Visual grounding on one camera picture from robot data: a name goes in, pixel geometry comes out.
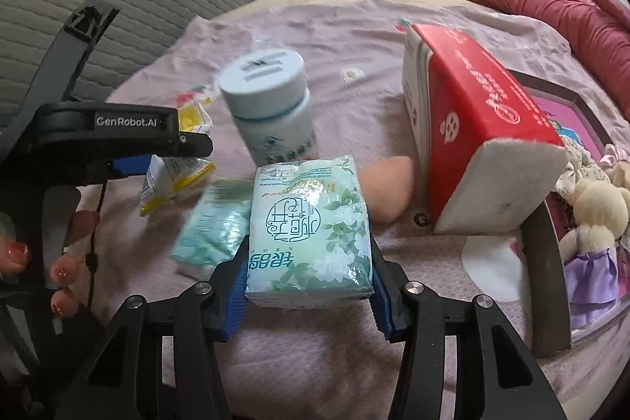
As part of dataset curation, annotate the red and white tissue box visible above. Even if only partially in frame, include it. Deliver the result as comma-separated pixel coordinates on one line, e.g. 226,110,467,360
401,24,570,237

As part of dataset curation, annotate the grey storage box pink inside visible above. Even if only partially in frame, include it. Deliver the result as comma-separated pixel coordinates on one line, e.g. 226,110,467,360
507,68,630,358

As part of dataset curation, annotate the white bottle with blue cap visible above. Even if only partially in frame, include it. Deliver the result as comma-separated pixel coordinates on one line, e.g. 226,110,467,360
218,48,320,167

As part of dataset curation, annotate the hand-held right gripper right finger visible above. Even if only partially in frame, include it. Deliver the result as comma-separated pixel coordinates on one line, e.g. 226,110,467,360
369,235,567,420

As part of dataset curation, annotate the floral green tissue pack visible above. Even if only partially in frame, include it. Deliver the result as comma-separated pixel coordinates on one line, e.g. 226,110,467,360
245,154,375,311

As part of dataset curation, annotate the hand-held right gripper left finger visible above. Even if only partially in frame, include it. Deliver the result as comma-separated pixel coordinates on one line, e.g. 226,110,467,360
54,235,252,420

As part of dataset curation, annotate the cream plush doll purple dress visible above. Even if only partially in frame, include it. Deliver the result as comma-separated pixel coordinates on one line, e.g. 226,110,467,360
556,179,630,330

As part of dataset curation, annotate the beige makeup sponge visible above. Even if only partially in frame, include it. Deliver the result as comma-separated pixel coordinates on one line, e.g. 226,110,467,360
359,155,417,224

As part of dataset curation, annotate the person's left hand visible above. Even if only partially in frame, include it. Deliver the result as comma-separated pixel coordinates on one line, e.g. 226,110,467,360
0,209,102,317

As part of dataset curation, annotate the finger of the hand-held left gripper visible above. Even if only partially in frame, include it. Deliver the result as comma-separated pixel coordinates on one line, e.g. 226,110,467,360
106,154,154,178
176,131,215,159

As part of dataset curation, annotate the pink rolled blanket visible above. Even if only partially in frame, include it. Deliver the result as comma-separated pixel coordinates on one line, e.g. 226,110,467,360
463,0,630,126

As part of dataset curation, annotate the pale green tissue pack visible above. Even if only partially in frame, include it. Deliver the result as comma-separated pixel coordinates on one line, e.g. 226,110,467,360
170,179,254,281

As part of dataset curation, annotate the yellow snack packet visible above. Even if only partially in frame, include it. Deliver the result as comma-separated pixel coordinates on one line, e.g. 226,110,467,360
139,100,217,217

